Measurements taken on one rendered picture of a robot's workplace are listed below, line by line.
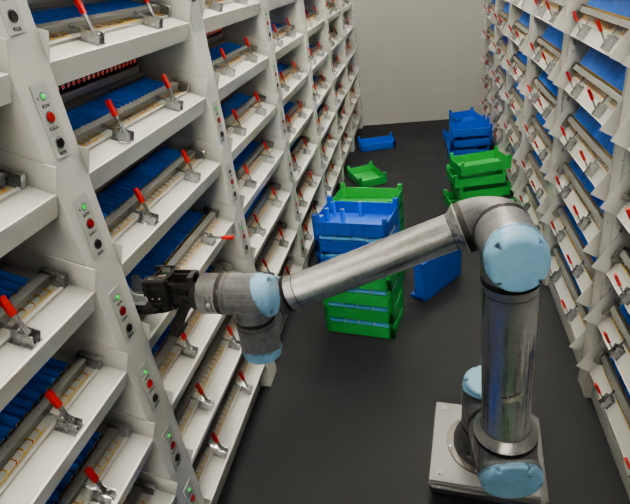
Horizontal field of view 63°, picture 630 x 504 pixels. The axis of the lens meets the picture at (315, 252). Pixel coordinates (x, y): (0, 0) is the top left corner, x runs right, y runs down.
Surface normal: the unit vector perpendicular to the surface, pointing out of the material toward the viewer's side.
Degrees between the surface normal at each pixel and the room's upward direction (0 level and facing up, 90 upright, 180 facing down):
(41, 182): 90
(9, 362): 21
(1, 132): 90
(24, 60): 90
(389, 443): 0
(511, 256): 84
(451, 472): 2
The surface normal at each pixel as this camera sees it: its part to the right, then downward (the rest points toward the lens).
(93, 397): 0.24, -0.82
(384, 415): -0.13, -0.87
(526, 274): -0.10, 0.40
